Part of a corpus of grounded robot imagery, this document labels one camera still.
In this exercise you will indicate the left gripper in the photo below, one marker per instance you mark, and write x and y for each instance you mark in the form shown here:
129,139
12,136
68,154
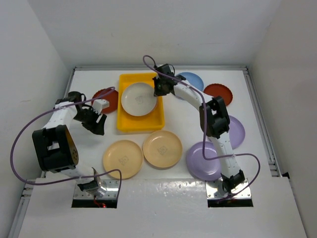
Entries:
95,127

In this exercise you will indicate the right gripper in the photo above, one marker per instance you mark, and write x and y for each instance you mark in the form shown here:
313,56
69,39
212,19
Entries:
158,91

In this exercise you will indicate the white cream plate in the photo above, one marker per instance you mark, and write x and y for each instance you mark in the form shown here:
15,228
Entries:
138,99

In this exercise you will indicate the blue plate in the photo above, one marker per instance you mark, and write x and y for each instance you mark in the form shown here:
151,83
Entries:
193,79

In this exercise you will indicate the peach plate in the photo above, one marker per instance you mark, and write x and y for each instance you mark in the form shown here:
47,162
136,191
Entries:
162,149
124,155

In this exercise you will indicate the red scalloped plate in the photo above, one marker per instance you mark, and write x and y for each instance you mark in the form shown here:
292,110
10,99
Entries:
217,89
112,98

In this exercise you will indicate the purple plate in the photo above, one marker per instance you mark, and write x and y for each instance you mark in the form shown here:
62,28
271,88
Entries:
206,170
236,132

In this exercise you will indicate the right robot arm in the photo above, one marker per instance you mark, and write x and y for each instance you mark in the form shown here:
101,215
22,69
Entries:
214,120

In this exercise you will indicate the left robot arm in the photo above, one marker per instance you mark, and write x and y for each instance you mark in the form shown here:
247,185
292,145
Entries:
55,148

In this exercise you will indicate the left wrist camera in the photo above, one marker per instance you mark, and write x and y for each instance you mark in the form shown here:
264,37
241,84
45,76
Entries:
99,105

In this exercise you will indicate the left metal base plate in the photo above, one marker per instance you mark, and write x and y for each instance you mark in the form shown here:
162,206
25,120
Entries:
109,189

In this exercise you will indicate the metal base plate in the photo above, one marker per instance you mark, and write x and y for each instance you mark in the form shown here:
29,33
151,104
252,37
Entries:
109,189
215,191

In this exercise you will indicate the aluminium frame rail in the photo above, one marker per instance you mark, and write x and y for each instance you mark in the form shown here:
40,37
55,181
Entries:
271,156

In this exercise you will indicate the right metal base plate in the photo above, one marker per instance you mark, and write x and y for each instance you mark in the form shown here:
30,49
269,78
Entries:
215,191

